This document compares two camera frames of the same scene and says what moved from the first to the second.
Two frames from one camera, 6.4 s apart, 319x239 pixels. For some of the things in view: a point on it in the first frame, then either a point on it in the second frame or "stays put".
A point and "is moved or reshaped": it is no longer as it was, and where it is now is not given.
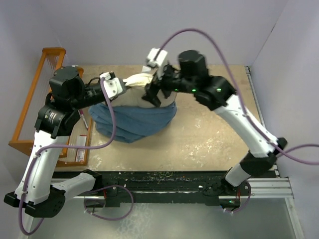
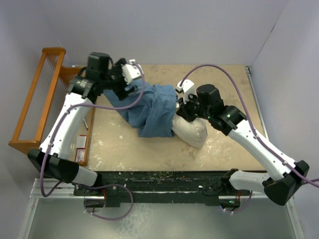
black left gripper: x=111 y=99 to x=121 y=93
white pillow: x=135 y=86 to x=194 y=134
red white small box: x=80 y=153 stays put
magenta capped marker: x=82 y=116 stays put
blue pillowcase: x=132 y=123 is moved or reshaped
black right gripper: x=152 y=88 to x=184 y=109
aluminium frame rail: x=259 y=106 stays put
